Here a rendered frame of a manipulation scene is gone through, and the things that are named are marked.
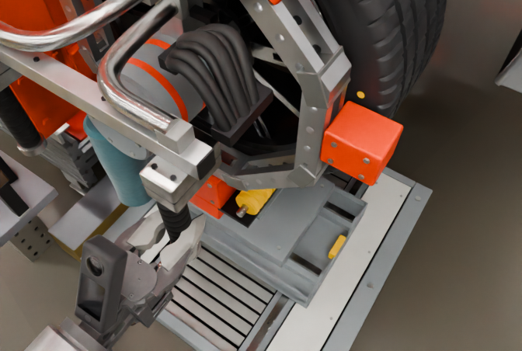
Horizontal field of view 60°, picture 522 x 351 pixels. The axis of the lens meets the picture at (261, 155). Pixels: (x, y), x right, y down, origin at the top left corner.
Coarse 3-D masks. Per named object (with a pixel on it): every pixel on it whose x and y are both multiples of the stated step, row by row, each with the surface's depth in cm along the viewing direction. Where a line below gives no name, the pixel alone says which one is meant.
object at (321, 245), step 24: (336, 192) 143; (192, 216) 138; (336, 216) 136; (360, 216) 137; (216, 240) 131; (312, 240) 133; (336, 240) 133; (240, 264) 133; (264, 264) 129; (288, 264) 127; (312, 264) 126; (288, 288) 123; (312, 288) 125
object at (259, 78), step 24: (216, 0) 73; (312, 0) 59; (120, 24) 91; (240, 24) 73; (264, 48) 74; (264, 72) 80; (288, 96) 80; (264, 120) 90; (288, 120) 95; (264, 144) 92; (288, 144) 86
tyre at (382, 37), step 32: (320, 0) 58; (352, 0) 55; (384, 0) 56; (416, 0) 62; (352, 32) 59; (384, 32) 57; (416, 32) 65; (352, 64) 63; (384, 64) 60; (416, 64) 70; (352, 96) 67; (384, 96) 64
